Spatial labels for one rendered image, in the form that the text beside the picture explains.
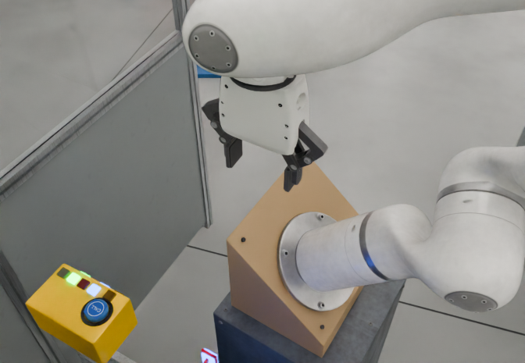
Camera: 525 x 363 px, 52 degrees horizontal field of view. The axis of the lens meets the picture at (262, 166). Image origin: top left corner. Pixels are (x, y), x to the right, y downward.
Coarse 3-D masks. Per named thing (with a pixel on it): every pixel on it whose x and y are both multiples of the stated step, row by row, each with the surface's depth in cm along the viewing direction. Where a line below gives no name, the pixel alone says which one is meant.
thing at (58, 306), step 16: (80, 272) 101; (48, 288) 98; (64, 288) 98; (32, 304) 96; (48, 304) 96; (64, 304) 96; (80, 304) 96; (112, 304) 96; (128, 304) 97; (48, 320) 95; (64, 320) 94; (80, 320) 94; (112, 320) 94; (128, 320) 99; (64, 336) 97; (80, 336) 92; (96, 336) 92; (112, 336) 96; (80, 352) 98; (96, 352) 93; (112, 352) 98
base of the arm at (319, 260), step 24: (312, 216) 106; (360, 216) 91; (288, 240) 102; (312, 240) 98; (336, 240) 92; (288, 264) 100; (312, 264) 97; (336, 264) 92; (360, 264) 88; (288, 288) 99; (312, 288) 101; (336, 288) 98
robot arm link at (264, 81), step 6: (234, 78) 56; (240, 78) 55; (246, 78) 55; (252, 78) 55; (258, 78) 54; (264, 78) 55; (270, 78) 55; (276, 78) 55; (282, 78) 55; (252, 84) 55; (258, 84) 55; (264, 84) 55; (270, 84) 55
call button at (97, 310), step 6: (96, 300) 95; (102, 300) 96; (90, 306) 94; (96, 306) 94; (102, 306) 94; (84, 312) 94; (90, 312) 94; (96, 312) 94; (102, 312) 94; (108, 312) 95; (90, 318) 93; (96, 318) 93; (102, 318) 94
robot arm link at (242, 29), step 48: (240, 0) 42; (288, 0) 40; (336, 0) 40; (384, 0) 41; (432, 0) 42; (480, 0) 41; (192, 48) 45; (240, 48) 43; (288, 48) 42; (336, 48) 42
